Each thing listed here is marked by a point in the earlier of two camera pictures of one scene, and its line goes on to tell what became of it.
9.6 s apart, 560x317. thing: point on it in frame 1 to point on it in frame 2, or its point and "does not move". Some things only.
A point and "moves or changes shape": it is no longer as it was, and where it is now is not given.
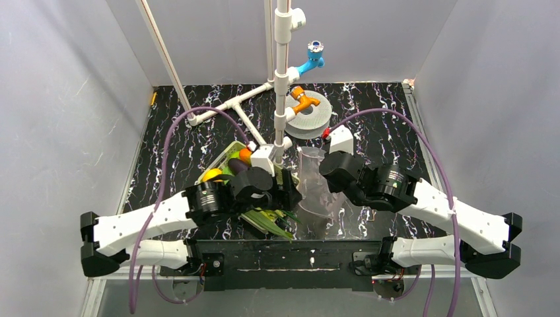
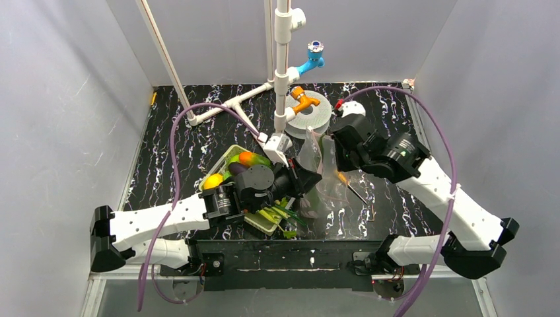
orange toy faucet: [298, 92] does not move
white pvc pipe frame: [285, 18] does not move
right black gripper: [334, 165] to [343, 142]
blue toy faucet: [315, 55] does not move
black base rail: [283, 265] does not move
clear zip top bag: [314, 193] moves or changes shape
